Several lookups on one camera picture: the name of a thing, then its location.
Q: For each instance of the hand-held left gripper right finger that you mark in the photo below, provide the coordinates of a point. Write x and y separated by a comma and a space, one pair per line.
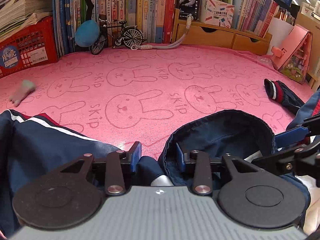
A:
179, 156

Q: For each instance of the wooden drawer organizer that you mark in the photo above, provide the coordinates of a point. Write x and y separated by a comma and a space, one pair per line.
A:
207, 37

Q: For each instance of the blue plush ball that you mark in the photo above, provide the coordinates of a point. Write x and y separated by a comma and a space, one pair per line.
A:
86, 33

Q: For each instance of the white box with pencil print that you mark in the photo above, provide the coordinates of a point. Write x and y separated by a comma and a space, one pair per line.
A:
216, 12

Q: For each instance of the miniature bicycle model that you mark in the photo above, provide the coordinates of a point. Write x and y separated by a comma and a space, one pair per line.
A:
131, 37

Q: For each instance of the row of colourful picture books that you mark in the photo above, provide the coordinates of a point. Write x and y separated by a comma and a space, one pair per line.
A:
140, 5

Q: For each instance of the white and navy jacket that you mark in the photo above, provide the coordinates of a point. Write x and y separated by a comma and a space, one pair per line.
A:
225, 135

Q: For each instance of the pink house model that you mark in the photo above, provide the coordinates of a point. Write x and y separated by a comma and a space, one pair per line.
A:
295, 55

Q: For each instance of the white container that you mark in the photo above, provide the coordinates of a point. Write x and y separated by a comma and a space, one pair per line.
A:
280, 35

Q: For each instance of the stack of papers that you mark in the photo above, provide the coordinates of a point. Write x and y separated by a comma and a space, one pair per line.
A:
22, 7

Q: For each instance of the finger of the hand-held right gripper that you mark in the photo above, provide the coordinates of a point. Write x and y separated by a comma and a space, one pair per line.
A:
275, 160
292, 135

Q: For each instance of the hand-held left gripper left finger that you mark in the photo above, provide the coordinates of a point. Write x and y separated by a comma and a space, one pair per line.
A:
136, 155

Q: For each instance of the small white box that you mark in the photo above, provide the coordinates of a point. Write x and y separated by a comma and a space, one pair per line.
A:
310, 8

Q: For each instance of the pink rabbit print blanket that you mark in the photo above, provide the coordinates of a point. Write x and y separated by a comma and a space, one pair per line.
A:
125, 80

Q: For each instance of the clear plastic wrapper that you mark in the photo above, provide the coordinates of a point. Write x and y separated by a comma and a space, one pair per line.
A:
265, 60

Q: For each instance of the red plastic crate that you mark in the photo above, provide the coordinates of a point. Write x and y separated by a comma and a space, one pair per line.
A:
30, 45

